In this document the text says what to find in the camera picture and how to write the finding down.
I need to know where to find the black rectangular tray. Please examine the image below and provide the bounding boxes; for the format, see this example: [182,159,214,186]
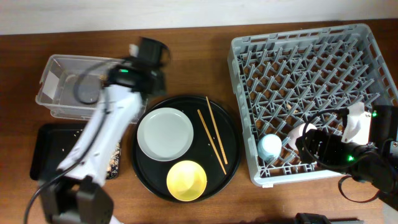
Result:
[30,123,85,180]

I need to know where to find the wooden chopstick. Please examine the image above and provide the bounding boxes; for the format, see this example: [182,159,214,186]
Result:
[205,96,228,165]
[197,109,226,175]

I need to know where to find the black object bottom edge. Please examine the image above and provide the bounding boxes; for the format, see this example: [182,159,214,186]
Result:
[294,213,331,224]

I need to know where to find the yellow bowl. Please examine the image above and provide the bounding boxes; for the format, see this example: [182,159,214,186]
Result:
[166,161,207,202]

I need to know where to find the round black serving tray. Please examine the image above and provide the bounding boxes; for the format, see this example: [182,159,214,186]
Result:
[131,95,241,203]

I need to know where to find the light blue plastic cup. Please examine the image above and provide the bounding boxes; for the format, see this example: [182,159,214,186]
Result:
[257,134,282,163]

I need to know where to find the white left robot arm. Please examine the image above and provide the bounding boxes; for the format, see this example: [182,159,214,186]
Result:
[35,57,165,223]

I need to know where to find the clear plastic storage bin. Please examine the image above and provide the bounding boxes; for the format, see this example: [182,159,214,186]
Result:
[35,54,149,124]

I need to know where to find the grey round plate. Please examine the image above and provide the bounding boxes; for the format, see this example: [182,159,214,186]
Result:
[137,108,194,162]

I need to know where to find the pink plastic cup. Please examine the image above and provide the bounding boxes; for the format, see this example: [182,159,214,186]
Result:
[287,123,305,151]

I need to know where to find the grey dishwasher rack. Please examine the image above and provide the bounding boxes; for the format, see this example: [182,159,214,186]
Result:
[228,24,397,188]

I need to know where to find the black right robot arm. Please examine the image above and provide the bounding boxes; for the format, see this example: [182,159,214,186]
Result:
[295,103,397,209]

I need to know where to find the food scraps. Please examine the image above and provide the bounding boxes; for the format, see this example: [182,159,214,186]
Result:
[106,142,121,180]

